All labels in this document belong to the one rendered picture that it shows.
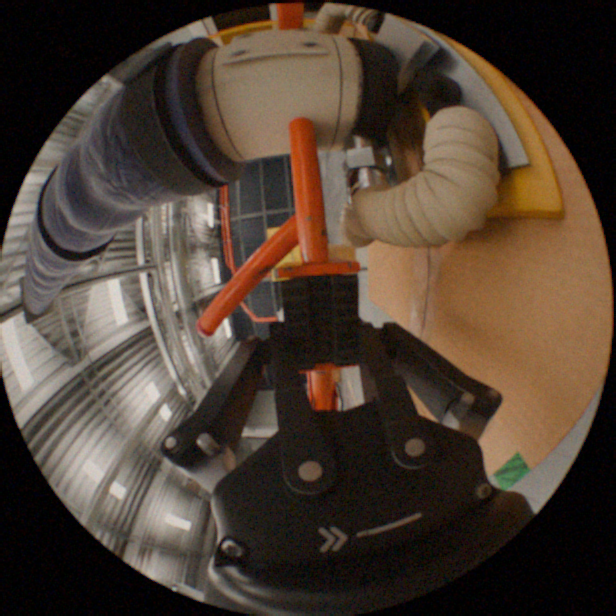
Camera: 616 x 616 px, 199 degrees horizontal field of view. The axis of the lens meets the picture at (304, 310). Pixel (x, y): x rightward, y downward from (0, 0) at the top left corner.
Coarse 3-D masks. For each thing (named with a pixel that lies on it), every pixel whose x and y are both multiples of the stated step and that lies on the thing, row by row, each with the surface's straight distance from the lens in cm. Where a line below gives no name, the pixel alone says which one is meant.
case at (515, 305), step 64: (576, 192) 15; (384, 256) 31; (448, 256) 19; (512, 256) 15; (576, 256) 14; (448, 320) 19; (512, 320) 15; (576, 320) 14; (512, 384) 16; (576, 384) 15
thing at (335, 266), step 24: (288, 264) 14; (312, 264) 12; (336, 264) 12; (288, 288) 11; (312, 288) 12; (336, 288) 11; (288, 312) 11; (312, 312) 12; (336, 312) 12; (288, 336) 12; (312, 336) 13; (336, 336) 12; (312, 360) 13; (336, 360) 13
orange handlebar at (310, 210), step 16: (288, 16) 24; (288, 128) 18; (304, 128) 17; (304, 144) 15; (304, 160) 15; (304, 176) 14; (320, 176) 15; (304, 192) 13; (320, 192) 14; (304, 208) 13; (320, 208) 13; (304, 224) 13; (320, 224) 13; (304, 240) 13; (320, 240) 13; (304, 256) 13; (320, 256) 13; (320, 384) 17; (336, 384) 21; (320, 400) 19; (336, 400) 19
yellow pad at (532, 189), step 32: (448, 64) 20; (480, 64) 19; (416, 96) 23; (448, 96) 17; (480, 96) 16; (512, 96) 16; (512, 128) 14; (512, 160) 14; (544, 160) 14; (512, 192) 14; (544, 192) 13
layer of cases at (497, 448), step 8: (416, 400) 131; (424, 408) 125; (432, 416) 119; (488, 424) 90; (496, 424) 88; (488, 432) 91; (496, 432) 89; (480, 440) 96; (488, 440) 93; (496, 440) 90; (504, 440) 88; (488, 448) 94; (496, 448) 92; (504, 448) 90; (512, 448) 88; (488, 456) 96; (496, 456) 94; (504, 456) 91; (488, 464) 98; (496, 464) 95; (488, 472) 100
